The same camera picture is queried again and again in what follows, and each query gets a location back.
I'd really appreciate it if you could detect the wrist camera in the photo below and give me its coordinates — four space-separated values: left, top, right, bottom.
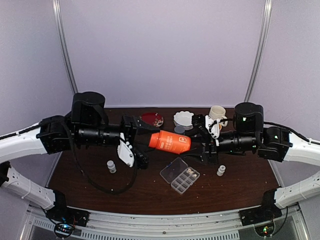
191 114 220 139
117 141 149 170

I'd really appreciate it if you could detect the right aluminium frame post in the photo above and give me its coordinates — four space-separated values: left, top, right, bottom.
244 0 273 102

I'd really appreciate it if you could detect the small white bottle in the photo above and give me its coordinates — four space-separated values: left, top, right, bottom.
216 165 226 177
106 160 117 174

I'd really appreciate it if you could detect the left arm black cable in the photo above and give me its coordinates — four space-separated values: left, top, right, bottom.
62 119 140 195

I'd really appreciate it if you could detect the orange pill bottle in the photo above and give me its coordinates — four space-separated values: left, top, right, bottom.
148 130 192 155

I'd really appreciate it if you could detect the aluminium frame post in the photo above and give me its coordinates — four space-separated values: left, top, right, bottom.
51 0 79 97
244 0 273 102

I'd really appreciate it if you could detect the grey cap supplement bottle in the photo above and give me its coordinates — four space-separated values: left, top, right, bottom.
174 125 186 135

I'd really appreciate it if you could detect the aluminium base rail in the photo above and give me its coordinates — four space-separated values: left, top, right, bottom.
19 197 311 240

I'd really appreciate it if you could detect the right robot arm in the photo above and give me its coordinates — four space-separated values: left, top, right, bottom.
182 102 320 166

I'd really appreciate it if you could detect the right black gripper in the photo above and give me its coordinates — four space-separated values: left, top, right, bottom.
179 129 258 167

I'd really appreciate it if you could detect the red floral plate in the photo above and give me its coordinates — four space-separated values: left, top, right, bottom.
140 112 164 128

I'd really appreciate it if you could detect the clear plastic pill organizer box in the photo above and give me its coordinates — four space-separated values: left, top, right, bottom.
159 157 200 195

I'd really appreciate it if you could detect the cream ribbed mug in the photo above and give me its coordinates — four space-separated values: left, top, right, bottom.
208 105 227 120

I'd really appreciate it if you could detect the left aluminium frame post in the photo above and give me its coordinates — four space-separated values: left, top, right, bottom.
51 0 79 97

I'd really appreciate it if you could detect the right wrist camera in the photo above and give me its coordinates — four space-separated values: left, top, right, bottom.
191 114 220 139

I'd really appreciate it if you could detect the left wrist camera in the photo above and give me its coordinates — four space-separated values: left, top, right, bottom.
117 141 149 170

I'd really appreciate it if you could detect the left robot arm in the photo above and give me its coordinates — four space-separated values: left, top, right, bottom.
0 91 160 222

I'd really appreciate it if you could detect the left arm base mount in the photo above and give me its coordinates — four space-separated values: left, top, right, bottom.
45 206 90 227

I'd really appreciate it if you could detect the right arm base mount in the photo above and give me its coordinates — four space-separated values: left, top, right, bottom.
239 206 282 226

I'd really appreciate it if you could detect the white scalloped bowl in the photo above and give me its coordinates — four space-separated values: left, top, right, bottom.
173 111 194 131

